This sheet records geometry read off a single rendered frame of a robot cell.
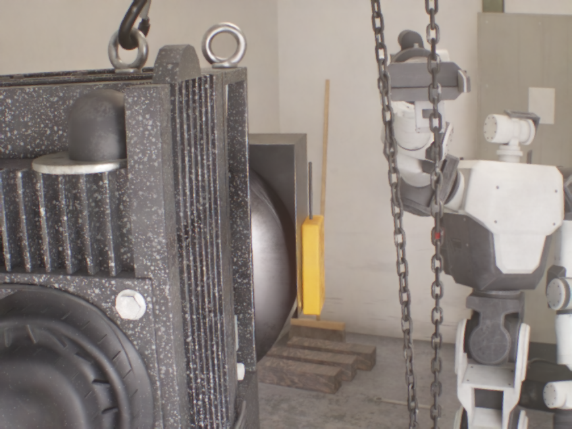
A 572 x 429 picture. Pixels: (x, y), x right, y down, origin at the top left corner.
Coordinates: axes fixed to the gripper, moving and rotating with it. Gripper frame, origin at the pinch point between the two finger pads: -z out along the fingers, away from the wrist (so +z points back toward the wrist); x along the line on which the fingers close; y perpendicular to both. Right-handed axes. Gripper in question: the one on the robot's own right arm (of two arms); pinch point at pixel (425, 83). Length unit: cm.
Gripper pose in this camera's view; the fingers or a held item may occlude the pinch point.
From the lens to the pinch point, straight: 110.6
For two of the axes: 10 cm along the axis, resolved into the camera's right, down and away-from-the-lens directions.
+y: -0.5, -9.6, -2.7
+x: -10.0, 0.4, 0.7
